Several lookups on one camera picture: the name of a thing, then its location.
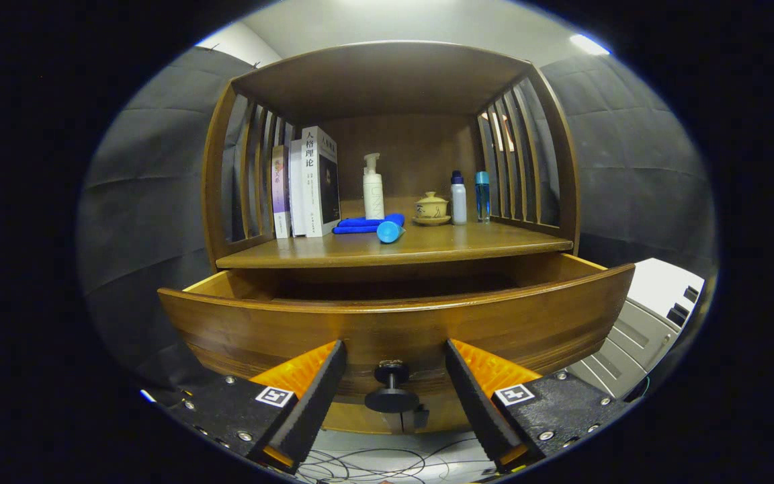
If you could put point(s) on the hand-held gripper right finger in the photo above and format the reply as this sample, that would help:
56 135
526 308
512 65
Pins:
478 403

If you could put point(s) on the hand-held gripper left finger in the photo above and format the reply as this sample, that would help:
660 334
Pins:
313 403

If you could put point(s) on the black drawer knob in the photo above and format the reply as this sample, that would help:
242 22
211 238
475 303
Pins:
392 400

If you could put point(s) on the wooden drawer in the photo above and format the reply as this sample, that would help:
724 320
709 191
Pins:
394 329

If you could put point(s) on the blue white cosmetic tube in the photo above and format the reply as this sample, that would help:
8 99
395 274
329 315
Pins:
389 232

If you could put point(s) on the wooden countertop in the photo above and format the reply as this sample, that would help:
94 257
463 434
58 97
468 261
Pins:
441 242

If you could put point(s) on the white grey filing cabinet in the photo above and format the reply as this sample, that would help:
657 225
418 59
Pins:
656 289

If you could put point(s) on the wooden cabinet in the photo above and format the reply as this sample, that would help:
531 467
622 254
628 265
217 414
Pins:
380 74

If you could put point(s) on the blue folded cloth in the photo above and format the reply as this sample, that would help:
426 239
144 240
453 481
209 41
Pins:
353 224

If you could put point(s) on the yellow ceramic saucer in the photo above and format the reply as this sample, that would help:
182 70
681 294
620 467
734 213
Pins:
431 221

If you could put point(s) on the yellow lidded teacup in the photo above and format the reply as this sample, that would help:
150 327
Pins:
432 207

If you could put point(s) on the white bottle blue cap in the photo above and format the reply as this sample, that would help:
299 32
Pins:
459 202

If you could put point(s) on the clear blue bottle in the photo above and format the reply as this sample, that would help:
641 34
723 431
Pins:
482 198

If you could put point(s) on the thin white book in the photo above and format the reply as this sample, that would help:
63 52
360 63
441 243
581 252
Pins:
296 195

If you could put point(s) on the purple spine book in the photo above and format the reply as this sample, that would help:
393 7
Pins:
280 195

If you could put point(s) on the white pump bottle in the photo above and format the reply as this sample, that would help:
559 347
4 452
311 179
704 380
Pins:
373 198

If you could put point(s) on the thick white portrait book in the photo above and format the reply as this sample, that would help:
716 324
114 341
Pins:
313 188

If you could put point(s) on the black backdrop cloth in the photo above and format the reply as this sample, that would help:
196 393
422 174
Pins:
145 202

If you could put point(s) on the small ceiling light panel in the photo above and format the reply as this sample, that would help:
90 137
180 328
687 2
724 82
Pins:
588 44

